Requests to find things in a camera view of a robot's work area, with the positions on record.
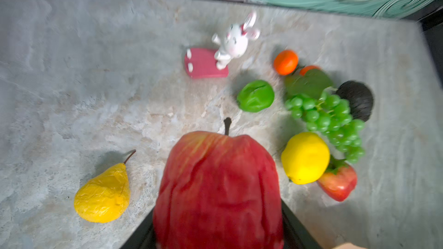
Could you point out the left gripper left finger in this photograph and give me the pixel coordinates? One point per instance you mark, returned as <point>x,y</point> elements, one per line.
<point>144,236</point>

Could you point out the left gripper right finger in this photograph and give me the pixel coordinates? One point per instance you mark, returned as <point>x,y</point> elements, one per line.
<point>295,235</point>

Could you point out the yellow fake lemon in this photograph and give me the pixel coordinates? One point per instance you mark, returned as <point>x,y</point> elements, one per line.
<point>305,158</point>

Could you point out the red fake apple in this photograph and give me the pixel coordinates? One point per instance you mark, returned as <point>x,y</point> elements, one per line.
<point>218,192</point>

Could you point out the pink scalloped fruit bowl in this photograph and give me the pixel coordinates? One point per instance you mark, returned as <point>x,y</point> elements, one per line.
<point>348,246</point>

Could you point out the small yellow fake pear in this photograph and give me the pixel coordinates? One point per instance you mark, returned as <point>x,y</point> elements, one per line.
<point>105,197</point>

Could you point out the red fake strawberry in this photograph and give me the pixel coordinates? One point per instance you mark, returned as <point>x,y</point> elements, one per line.
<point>339,179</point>

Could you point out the green fake grape bunch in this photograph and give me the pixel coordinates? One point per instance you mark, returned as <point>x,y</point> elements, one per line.
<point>311,97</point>

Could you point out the green fake lime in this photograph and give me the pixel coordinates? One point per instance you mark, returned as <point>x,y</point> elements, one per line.
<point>256,96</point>

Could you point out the dark fake avocado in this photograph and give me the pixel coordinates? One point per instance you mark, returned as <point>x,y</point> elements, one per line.
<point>360,98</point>

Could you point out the white rabbit figurine pink base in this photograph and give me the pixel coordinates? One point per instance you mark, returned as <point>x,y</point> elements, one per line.
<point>212,63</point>

